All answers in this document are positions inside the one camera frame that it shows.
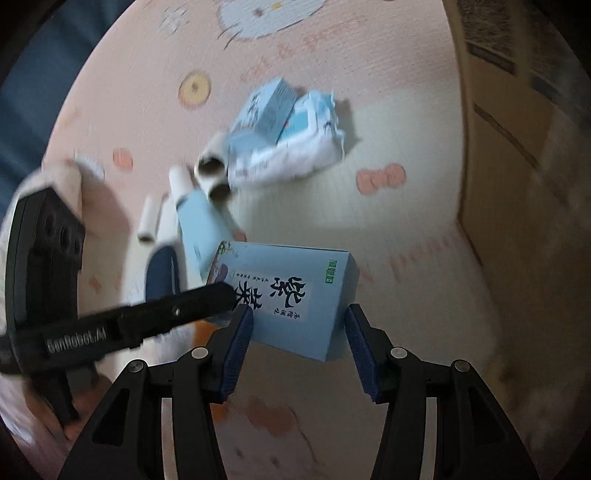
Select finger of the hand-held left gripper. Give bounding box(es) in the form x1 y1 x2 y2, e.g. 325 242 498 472
144 246 182 303
115 281 235 349

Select small light blue box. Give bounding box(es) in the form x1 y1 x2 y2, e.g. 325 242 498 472
230 78 300 145

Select light blue calligraphy box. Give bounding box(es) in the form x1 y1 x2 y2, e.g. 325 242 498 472
205 240 360 361

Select dark blue cloth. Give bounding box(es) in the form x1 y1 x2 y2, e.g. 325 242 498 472
0 0 139 213

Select white blue wet wipes pack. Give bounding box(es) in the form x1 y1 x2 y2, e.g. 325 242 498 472
226 90 348 189

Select long light blue box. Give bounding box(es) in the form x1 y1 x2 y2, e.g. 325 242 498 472
177 188 246 283

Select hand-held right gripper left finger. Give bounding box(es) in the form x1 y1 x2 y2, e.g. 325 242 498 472
60 304 254 480

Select brown cardboard box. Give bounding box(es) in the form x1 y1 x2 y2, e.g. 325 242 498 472
455 0 591 370

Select pink cartoon printed mat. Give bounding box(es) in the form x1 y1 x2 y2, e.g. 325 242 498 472
0 0 504 480

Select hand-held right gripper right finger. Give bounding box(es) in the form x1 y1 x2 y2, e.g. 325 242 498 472
345 304 536 480

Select white cushion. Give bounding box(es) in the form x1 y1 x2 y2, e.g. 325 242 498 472
14 157 107 241

